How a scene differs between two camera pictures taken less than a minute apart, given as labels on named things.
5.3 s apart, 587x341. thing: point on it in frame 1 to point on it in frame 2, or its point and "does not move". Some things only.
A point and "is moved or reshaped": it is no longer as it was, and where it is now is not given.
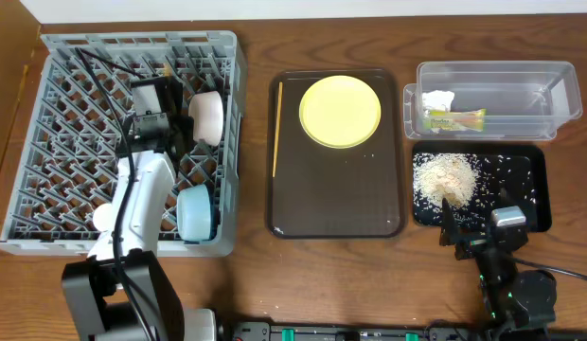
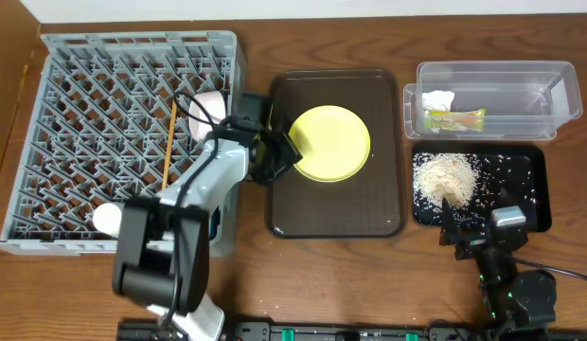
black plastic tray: x=508 y=174 does not move
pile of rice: x=438 y=175 does not move
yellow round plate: x=340 y=112 to x=333 y=141
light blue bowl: x=193 y=212 is moved or reshaped
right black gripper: x=471 y=242 does not move
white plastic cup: x=102 y=217 does not move
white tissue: x=438 y=98 does not move
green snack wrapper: x=469 y=120 does not move
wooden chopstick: x=277 y=128 is moved or reshaped
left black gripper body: x=168 y=88 to x=273 y=154
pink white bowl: x=206 y=109 does not move
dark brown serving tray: x=321 y=192 does not move
